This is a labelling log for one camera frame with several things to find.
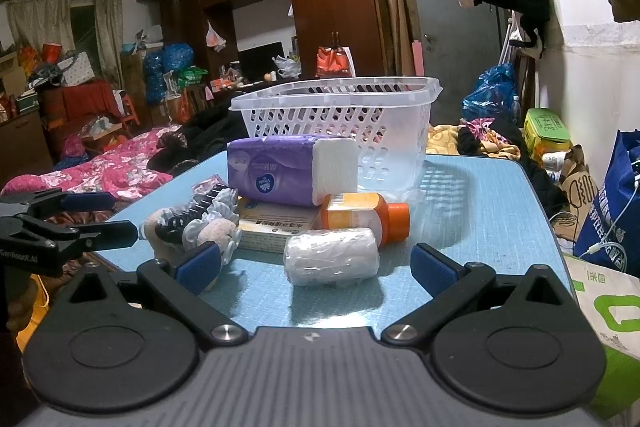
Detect purple tissue pack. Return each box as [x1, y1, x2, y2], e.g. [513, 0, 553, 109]
[226, 134, 360, 208]

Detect brown paper bag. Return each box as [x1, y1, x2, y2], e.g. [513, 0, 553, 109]
[547, 146, 598, 238]

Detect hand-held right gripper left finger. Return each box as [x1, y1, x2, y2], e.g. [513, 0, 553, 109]
[55, 241, 251, 350]

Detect green box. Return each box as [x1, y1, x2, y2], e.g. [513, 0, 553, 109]
[522, 108, 572, 162]

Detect wooden planks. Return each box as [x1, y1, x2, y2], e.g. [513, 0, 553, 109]
[370, 0, 416, 78]

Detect blue net bags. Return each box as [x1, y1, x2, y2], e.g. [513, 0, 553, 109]
[144, 42, 195, 105]

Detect orange bottle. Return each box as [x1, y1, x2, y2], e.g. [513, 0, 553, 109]
[320, 193, 411, 249]

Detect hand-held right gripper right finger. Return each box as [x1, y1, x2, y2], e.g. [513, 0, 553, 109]
[380, 243, 581, 350]

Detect red white plastic bag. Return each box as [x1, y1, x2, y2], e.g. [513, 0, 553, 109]
[315, 32, 357, 78]

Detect pink plastic bag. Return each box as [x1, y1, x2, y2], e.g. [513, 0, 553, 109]
[206, 22, 227, 52]

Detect bagged plush hair accessories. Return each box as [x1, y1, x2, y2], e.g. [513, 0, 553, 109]
[139, 177, 243, 265]

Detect white green paper bag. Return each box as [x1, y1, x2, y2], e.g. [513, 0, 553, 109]
[562, 252, 640, 420]

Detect grey door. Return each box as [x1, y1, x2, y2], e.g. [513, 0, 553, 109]
[404, 0, 506, 78]

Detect metal tripod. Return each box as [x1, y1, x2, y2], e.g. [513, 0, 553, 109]
[500, 12, 526, 72]

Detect black monitor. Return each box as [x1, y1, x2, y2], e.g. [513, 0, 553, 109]
[237, 41, 286, 82]

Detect red cloth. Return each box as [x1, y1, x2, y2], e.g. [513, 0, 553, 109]
[40, 79, 121, 122]

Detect yellow box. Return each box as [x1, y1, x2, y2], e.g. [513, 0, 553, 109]
[235, 196, 326, 254]

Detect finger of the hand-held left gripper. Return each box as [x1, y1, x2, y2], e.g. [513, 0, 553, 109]
[15, 214, 138, 255]
[0, 189, 117, 215]

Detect clear plastic basket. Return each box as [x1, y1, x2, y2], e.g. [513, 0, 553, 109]
[229, 77, 444, 194]

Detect pink floral blanket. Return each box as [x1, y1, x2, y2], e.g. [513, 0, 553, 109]
[0, 124, 183, 202]

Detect white roll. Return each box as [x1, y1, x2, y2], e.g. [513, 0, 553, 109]
[283, 227, 377, 286]

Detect blue plastic bag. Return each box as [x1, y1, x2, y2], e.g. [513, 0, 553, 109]
[461, 63, 521, 122]

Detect green plastic crate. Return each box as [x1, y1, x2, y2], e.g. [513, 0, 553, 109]
[172, 66, 208, 88]

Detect yellow floral blanket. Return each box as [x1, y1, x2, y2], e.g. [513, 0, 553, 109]
[425, 119, 521, 160]

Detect blue tote bag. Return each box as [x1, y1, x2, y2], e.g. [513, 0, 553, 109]
[572, 129, 640, 275]

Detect beige curtain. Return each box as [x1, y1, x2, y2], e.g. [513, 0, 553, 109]
[5, 0, 76, 58]
[94, 0, 124, 88]

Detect pile of black clothes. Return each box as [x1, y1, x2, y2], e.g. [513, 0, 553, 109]
[147, 104, 248, 178]

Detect pink board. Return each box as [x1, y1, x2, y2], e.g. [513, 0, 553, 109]
[411, 39, 427, 78]

